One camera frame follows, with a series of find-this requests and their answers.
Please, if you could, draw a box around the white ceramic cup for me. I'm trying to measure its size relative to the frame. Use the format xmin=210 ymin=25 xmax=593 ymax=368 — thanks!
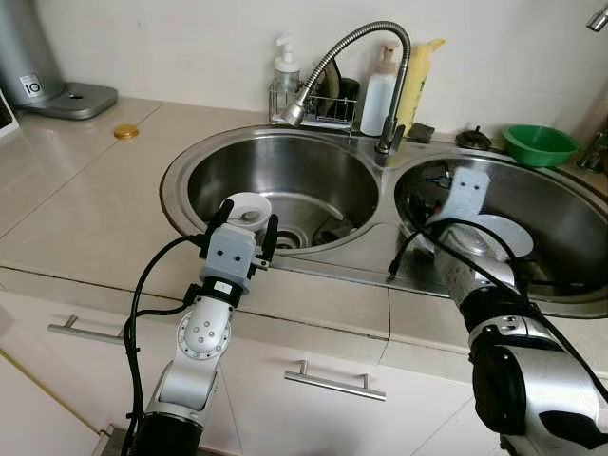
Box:
xmin=225 ymin=192 xmax=273 ymax=229

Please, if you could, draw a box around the flexible steel hose faucet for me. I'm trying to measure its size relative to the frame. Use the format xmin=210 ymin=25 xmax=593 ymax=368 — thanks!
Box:
xmin=278 ymin=21 xmax=412 ymax=155

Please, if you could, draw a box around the white floral plate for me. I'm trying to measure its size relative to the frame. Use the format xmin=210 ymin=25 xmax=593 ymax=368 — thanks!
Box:
xmin=470 ymin=213 xmax=536 ymax=265

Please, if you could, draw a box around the chrome gooseneck faucet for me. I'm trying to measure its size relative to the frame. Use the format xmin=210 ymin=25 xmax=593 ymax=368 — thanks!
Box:
xmin=575 ymin=5 xmax=608 ymax=174

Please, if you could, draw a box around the white plastic bottle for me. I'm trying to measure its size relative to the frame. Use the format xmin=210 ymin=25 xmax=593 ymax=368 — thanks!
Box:
xmin=361 ymin=43 xmax=400 ymax=137

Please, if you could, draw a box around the clear soap pump bottle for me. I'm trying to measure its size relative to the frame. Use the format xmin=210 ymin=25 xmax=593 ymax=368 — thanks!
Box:
xmin=273 ymin=35 xmax=301 ymax=123

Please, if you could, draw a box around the wire sink caddy rack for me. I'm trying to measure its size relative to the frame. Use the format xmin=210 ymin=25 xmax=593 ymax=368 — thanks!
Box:
xmin=269 ymin=81 xmax=360 ymax=131

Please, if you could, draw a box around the stainless steel double sink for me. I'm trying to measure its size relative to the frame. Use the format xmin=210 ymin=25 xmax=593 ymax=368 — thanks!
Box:
xmin=160 ymin=123 xmax=608 ymax=319

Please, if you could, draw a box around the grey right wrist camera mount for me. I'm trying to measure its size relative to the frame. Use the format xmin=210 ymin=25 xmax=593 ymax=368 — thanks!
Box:
xmin=445 ymin=168 xmax=492 ymax=229

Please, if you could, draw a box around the steel cabinet bar handle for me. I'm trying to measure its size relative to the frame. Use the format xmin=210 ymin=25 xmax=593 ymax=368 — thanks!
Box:
xmin=283 ymin=359 xmax=388 ymax=402
xmin=47 ymin=314 xmax=129 ymax=345

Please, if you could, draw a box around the white base cabinet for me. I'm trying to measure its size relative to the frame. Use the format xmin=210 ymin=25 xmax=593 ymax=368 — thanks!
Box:
xmin=0 ymin=285 xmax=608 ymax=456

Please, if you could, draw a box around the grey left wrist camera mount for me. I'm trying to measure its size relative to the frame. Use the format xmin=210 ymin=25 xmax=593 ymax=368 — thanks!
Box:
xmin=207 ymin=223 xmax=259 ymax=279

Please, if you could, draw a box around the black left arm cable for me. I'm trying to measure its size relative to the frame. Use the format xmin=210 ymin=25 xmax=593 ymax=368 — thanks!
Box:
xmin=122 ymin=233 xmax=212 ymax=433

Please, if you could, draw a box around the yellow detergent bottle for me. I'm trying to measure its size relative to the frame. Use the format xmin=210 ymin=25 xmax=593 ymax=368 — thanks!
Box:
xmin=394 ymin=38 xmax=446 ymax=137

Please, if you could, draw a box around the small black sponge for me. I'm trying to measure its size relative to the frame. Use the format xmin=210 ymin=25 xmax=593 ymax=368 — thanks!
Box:
xmin=408 ymin=122 xmax=436 ymax=143

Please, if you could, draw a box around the black sink stopper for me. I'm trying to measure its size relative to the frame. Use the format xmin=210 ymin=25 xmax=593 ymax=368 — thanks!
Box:
xmin=456 ymin=126 xmax=493 ymax=151

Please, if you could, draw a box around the green plastic bowl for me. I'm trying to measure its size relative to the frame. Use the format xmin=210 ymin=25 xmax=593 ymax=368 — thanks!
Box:
xmin=502 ymin=124 xmax=580 ymax=169

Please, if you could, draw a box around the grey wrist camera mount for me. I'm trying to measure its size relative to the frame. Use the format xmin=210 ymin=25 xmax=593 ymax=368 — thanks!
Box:
xmin=445 ymin=168 xmax=492 ymax=229
xmin=207 ymin=223 xmax=259 ymax=279

